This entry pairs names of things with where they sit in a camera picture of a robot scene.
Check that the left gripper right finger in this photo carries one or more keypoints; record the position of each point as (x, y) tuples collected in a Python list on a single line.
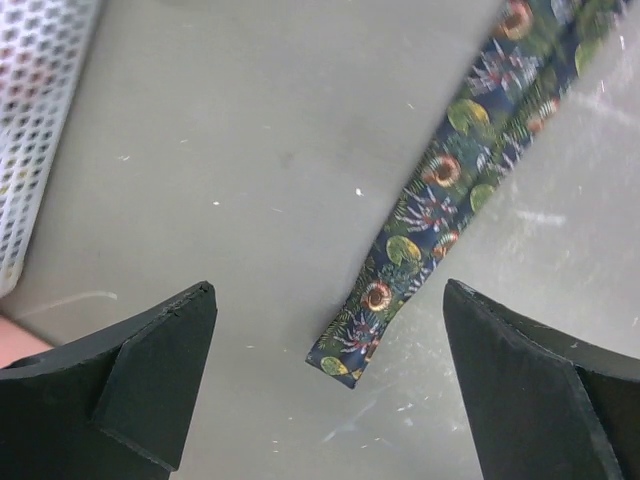
[(541, 404)]

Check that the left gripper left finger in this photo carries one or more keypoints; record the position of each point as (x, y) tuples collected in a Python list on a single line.
[(115, 404)]

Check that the green floral tie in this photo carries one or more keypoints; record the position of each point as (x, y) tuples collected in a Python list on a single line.
[(533, 53)]

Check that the pink divided organizer box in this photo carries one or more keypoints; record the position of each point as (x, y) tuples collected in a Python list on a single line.
[(17, 343)]

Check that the white perforated plastic basket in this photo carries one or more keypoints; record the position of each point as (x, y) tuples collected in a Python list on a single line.
[(43, 49)]

